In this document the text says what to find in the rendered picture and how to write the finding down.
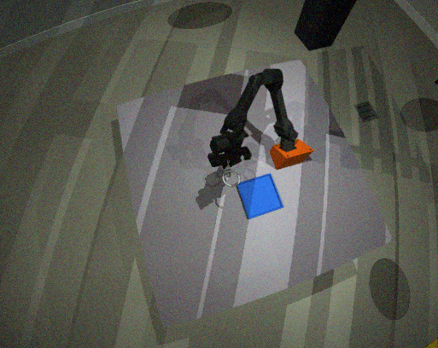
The blue tray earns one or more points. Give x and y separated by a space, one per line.
259 195

